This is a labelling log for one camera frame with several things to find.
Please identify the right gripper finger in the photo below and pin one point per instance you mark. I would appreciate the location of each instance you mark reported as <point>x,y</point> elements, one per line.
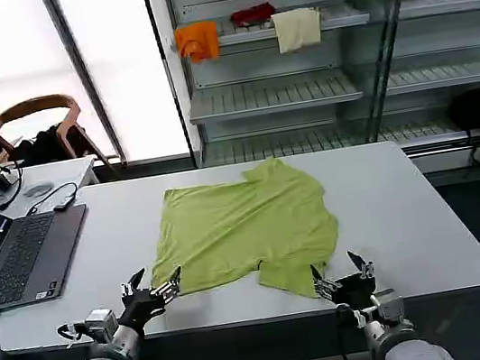
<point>366,269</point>
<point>324,286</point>

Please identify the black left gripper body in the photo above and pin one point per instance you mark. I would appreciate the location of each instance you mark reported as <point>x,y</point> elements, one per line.
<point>139,305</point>

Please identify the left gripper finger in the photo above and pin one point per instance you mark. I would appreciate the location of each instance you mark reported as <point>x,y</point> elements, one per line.
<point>132,284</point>
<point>168,288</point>

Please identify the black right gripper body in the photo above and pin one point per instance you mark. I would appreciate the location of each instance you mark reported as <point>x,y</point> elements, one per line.
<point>353,290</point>

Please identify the green t-shirt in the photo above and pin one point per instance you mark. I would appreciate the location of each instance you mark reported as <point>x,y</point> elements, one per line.
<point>238,226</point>

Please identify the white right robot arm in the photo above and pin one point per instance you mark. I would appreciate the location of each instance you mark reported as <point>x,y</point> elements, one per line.
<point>413,353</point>

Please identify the grey laptop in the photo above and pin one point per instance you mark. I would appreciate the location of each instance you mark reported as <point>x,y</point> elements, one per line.
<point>23,255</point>

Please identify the white side desk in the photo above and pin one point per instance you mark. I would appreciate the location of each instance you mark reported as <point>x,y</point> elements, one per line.
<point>78,169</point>

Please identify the black garment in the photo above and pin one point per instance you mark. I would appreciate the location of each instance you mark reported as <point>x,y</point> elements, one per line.
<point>43,147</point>

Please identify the grey metal shelf with cloths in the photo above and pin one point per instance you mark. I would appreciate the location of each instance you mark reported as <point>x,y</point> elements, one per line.
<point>272,97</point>

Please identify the brown wooden chair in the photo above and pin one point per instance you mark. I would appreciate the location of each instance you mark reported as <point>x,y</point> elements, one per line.
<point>27,106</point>

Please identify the grey window frame post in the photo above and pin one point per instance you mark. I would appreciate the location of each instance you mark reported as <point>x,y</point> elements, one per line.
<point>81,72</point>

